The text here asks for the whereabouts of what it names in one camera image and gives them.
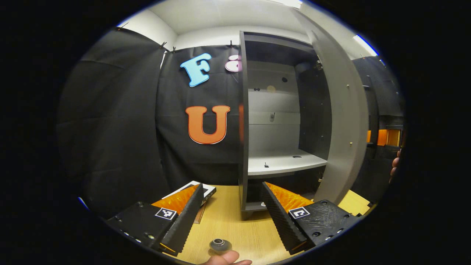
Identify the pink label bottle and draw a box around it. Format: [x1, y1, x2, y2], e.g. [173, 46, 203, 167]
[208, 238, 233, 257]

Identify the ceiling light panel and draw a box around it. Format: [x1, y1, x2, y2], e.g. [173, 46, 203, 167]
[353, 34, 379, 57]
[269, 0, 303, 8]

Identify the black backdrop cloth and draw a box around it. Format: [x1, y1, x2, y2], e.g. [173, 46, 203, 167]
[57, 28, 405, 219]

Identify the grey cabinet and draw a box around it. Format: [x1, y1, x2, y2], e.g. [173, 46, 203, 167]
[238, 31, 333, 220]

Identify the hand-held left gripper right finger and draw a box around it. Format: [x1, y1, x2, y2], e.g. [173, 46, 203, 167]
[262, 181, 362, 255]

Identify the white cabinet shelf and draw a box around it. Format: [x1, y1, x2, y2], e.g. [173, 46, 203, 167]
[248, 148, 328, 176]

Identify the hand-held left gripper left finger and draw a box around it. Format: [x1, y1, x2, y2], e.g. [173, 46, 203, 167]
[107, 183, 205, 257]

